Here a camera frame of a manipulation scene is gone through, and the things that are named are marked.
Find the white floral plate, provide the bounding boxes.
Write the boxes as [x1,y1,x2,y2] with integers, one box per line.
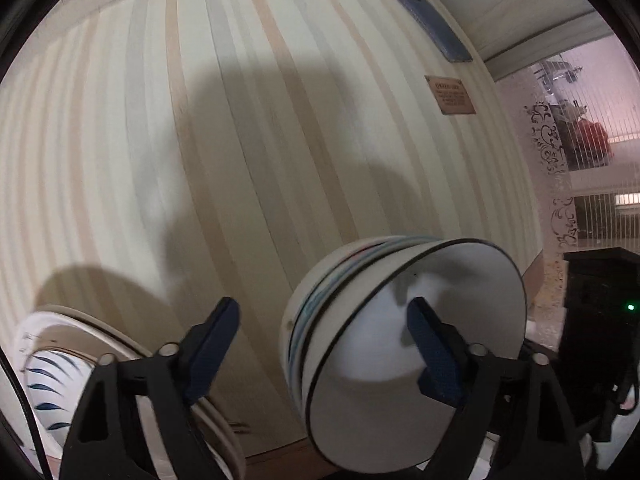
[13,298,246,479]

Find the white bowl dark rim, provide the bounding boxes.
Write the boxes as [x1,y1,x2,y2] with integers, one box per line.
[302,238,526,474]

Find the blue striped plate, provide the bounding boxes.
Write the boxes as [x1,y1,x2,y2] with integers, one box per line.
[23,350,94,448]

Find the white bowl coloured spots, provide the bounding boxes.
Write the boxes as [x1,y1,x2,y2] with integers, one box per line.
[288,235,437,413]

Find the white gloved right hand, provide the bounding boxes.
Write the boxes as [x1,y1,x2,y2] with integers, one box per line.
[579,391,639,471]

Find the white bowl pink flowers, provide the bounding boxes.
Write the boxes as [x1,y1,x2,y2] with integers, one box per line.
[279,235,400,390]

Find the frosted glass sliding door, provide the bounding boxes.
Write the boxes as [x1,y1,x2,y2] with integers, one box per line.
[497,35,639,349]

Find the striped cat tablecloth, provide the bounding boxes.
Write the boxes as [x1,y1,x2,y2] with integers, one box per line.
[1,0,542,456]

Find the small brown card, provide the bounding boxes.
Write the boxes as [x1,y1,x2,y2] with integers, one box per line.
[425,76,476,116]

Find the blue smartphone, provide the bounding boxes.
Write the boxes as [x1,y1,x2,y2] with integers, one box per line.
[397,0,473,63]

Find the black cable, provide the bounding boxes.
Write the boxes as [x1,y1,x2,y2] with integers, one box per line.
[0,349,54,480]

